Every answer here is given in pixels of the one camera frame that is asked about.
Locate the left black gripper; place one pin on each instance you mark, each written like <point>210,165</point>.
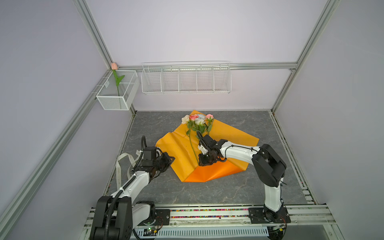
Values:
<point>167,160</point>

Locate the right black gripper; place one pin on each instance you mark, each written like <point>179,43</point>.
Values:
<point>202,162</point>

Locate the orange wrapping paper sheet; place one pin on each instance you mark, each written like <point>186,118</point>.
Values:
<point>196,145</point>

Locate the cream rose fake flower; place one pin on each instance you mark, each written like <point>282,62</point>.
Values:
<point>191,128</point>

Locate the dark pink rose fake flower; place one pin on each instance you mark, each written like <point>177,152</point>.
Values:
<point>193,117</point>

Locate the white rose fake flower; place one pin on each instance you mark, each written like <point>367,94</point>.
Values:
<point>200,125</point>

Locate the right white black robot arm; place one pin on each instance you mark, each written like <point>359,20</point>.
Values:
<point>268,164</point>

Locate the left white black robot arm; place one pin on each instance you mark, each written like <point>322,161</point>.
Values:
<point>115,216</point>

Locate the pink tulip fake flower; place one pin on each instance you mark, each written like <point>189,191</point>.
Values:
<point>118,78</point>

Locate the white ribbon strip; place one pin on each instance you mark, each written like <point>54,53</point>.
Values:
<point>124,165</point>

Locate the white mesh corner basket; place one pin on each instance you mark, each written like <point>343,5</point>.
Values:
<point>108,95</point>

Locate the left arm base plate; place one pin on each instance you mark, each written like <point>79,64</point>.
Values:
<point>159,216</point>

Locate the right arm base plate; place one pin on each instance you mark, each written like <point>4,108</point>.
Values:
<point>260,215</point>

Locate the white wire wall basket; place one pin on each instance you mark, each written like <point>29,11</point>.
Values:
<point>198,77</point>

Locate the aluminium front rail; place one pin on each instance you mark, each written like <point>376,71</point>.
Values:
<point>226,215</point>

